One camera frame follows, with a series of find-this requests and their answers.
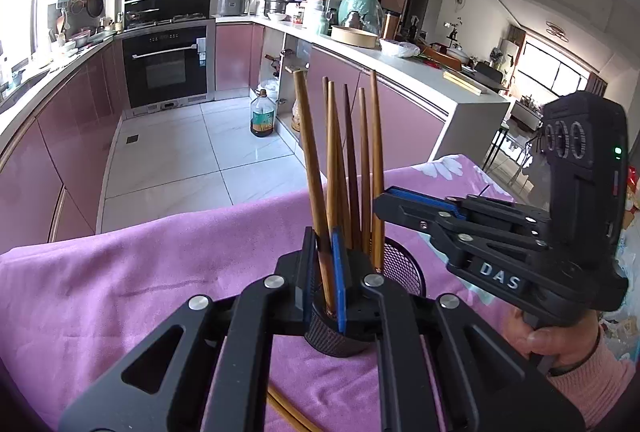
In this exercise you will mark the long pink base cabinet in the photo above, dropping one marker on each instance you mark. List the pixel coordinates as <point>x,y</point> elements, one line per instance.
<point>60,137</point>

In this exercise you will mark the cooking oil bottle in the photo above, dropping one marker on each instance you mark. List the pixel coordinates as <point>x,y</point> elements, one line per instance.
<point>262,119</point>

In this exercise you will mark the gas stove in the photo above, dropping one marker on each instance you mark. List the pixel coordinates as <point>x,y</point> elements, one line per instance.
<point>190,18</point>

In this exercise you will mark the black wristband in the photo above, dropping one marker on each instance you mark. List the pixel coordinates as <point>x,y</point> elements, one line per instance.
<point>582,359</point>

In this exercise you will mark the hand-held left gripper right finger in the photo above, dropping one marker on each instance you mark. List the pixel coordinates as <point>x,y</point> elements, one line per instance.
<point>340,282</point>

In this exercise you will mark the narrow pink base cabinet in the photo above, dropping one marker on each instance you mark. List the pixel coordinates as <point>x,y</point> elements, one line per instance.
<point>232,57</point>

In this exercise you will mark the hanging frying pan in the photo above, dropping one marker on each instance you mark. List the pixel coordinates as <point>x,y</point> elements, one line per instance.
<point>95,4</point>

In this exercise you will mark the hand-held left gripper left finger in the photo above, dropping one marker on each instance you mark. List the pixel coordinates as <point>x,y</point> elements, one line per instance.
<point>310,282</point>

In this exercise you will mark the brown thermos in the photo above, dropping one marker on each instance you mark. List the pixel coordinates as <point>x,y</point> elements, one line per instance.
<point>391,24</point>

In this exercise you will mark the white plastic bag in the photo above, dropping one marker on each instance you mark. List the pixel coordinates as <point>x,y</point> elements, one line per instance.
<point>400,48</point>

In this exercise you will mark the purple flower-print tablecloth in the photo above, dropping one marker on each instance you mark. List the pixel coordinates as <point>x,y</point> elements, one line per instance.
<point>150,272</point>

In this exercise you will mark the white bowl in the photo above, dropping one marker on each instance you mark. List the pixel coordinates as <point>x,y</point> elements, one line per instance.
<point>276,16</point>

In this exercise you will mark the beige round basin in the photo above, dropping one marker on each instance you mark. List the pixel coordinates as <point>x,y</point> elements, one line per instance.
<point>352,37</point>

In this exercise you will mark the black built-in oven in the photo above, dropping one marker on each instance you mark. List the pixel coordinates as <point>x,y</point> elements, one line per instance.
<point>165,72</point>

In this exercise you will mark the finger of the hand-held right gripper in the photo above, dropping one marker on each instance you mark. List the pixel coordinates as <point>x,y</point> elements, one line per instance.
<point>425,201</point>
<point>400,214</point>

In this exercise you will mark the black mesh utensil holder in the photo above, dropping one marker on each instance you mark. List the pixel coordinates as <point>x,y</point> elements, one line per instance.
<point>335,344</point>

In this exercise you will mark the dark brown wooden chopstick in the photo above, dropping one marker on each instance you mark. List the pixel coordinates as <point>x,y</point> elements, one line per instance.
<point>351,172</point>

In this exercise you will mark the green plastic covered appliance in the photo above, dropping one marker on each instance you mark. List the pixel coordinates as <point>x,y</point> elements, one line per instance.
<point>360,2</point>

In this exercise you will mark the person's right hand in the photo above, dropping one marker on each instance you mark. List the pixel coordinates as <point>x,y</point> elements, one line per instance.
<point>565,337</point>

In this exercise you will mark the round ceiling lamp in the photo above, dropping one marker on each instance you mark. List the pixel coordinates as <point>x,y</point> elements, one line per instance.
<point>556,30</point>

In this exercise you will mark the living room window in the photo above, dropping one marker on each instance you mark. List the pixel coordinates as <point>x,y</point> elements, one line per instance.
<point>555,64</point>

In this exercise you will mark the pale tall bottle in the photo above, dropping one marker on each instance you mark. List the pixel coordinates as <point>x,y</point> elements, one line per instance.
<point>316,19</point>

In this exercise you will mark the pale wooden slats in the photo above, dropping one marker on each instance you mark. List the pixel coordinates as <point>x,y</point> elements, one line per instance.
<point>465,82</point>

